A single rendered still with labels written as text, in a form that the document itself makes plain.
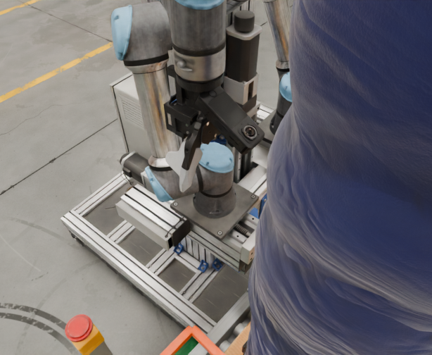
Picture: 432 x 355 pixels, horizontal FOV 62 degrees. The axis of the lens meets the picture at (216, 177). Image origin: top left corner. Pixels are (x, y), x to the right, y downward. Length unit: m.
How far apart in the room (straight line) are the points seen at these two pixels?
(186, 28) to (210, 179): 0.65
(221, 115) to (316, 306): 0.34
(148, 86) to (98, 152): 2.15
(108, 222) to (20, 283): 0.63
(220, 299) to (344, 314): 1.70
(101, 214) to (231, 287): 0.93
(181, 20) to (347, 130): 0.34
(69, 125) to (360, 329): 3.27
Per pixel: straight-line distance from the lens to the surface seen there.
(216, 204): 1.17
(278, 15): 1.41
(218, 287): 1.99
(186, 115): 0.57
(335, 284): 0.27
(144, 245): 2.16
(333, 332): 0.30
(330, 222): 0.21
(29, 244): 2.66
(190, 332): 0.97
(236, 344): 1.11
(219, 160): 1.06
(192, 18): 0.48
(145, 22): 0.93
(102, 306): 2.27
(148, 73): 0.95
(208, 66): 0.51
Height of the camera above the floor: 2.01
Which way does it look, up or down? 47 degrees down
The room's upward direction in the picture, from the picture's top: straight up
